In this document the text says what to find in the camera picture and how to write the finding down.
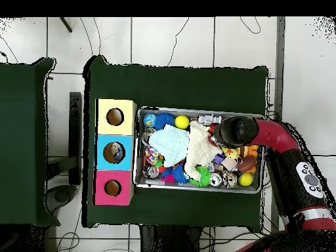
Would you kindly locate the mint green cloth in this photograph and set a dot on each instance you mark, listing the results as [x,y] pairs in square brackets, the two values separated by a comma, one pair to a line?
[170,144]

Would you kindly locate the pale yellow cloth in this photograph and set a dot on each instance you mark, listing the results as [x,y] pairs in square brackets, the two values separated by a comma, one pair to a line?
[202,149]

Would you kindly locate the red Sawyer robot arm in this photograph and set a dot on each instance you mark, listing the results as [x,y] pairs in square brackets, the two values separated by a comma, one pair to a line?
[299,173]

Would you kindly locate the clear mesh bin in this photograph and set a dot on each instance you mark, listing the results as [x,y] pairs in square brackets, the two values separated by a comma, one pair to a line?
[157,185]

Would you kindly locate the wooden box with three holes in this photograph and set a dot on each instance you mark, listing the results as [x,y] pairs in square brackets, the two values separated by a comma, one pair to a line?
[102,157]

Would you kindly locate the blue spiky ball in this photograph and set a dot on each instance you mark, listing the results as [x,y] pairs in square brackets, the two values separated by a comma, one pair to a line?
[164,121]

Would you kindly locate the multicoloured toy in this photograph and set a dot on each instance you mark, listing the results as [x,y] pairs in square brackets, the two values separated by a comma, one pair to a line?
[152,155]

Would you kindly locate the blue globe ball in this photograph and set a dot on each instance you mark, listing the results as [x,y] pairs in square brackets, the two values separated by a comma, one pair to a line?
[149,119]

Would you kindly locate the silver and black can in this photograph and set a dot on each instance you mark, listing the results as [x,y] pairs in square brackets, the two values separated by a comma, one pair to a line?
[152,171]

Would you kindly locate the blue fuzzy toy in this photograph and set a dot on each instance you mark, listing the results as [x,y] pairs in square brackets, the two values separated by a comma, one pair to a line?
[180,174]

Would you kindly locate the pink fuzzy toy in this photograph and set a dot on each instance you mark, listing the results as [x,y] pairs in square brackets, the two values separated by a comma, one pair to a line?
[168,177]

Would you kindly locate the silver robot toy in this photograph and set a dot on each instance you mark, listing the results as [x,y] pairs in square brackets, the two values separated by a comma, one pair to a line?
[210,119]

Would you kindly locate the green fuzzy toy with eyes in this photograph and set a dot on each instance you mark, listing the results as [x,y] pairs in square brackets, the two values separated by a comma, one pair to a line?
[203,177]

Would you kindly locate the purple block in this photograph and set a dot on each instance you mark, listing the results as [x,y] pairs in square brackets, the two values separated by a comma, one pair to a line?
[219,158]

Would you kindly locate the yellow duck toy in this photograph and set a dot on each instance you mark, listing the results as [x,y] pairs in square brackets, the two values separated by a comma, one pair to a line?
[230,153]

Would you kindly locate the small wooden block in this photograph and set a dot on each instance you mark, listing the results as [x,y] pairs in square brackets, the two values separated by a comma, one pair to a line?
[229,164]

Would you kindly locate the crushed silver can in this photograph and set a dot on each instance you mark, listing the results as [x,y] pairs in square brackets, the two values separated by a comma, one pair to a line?
[229,179]

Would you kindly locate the toy hamburger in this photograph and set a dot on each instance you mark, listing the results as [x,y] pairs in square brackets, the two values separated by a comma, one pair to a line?
[245,151]

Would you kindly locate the brown toy football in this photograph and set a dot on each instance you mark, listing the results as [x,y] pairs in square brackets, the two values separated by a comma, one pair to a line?
[247,164]

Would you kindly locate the orange spiky toy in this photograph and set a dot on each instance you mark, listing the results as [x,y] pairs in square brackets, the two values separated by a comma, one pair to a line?
[254,152]

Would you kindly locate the small yellow ball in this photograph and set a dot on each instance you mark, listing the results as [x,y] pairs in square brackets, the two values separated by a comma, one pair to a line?
[245,179]

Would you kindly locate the dark green side table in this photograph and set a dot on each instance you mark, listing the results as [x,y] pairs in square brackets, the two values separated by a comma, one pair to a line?
[21,142]

